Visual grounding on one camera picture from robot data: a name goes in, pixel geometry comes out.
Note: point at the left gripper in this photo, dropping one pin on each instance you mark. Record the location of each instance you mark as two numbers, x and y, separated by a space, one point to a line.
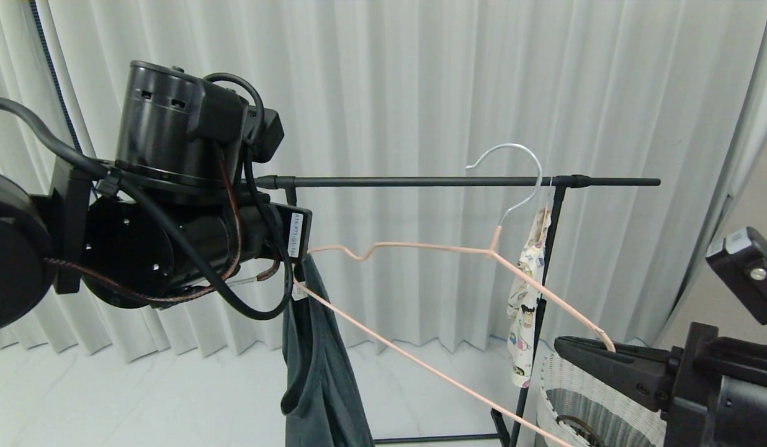
129 248

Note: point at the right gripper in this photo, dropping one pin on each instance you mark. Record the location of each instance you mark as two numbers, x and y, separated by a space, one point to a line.
731 403

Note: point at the cream printed shorts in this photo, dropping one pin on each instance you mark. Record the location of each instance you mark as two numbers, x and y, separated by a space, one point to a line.
525 310

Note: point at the dark blue garment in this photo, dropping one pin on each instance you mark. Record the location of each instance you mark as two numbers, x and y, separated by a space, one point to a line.
321 372

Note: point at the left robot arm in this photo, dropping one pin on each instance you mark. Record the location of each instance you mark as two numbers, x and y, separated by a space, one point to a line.
160 124

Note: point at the white laundry basket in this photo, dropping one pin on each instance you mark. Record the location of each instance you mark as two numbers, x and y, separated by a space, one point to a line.
582 397

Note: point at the black clothes rack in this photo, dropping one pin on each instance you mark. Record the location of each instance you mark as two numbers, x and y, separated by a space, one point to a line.
421 181

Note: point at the white curtain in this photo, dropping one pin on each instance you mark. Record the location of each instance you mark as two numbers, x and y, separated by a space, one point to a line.
421 81

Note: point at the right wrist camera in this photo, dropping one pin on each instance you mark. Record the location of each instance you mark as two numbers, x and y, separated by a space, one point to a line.
749 273

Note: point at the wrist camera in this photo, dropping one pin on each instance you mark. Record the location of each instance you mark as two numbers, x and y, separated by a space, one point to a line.
749 273
269 133

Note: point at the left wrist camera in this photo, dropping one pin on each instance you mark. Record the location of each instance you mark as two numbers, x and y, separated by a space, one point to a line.
269 133

